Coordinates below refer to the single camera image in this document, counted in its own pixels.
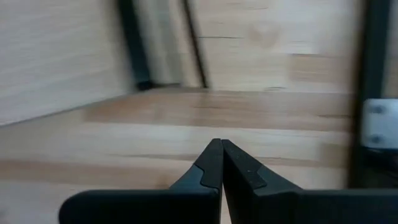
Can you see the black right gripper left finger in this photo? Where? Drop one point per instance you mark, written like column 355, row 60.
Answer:
column 211, row 168

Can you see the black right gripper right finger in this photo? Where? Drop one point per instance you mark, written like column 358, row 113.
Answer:
column 242, row 174

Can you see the wooden shelf with black legs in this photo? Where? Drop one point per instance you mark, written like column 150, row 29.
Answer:
column 135, row 46

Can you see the white frame bracket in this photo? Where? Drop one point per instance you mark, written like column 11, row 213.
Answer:
column 381, row 124

